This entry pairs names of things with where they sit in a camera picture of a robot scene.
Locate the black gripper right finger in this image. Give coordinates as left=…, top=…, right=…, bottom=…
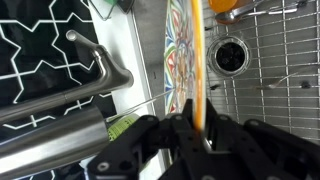
left=206, top=100, right=320, bottom=180

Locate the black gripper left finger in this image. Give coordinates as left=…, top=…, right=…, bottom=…
left=88, top=99, right=200, bottom=180

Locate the colourful floral ceramic plate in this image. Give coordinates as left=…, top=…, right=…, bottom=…
left=164, top=0, right=206, bottom=131

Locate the stainless steel sink basin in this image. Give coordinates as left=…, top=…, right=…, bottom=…
left=131, top=0, right=320, bottom=148

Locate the sink drain strainer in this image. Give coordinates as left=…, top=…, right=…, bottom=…
left=206, top=36, right=251, bottom=77

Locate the metal spoon in sink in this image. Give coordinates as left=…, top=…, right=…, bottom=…
left=215, top=0, right=298, bottom=24

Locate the orange cup in sink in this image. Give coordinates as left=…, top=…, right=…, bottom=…
left=208, top=0, right=248, bottom=13

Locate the brushed steel kitchen faucet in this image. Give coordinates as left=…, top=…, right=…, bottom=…
left=0, top=29, right=134, bottom=180

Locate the wire sink bottom grid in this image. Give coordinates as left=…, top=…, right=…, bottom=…
left=203, top=0, right=320, bottom=144

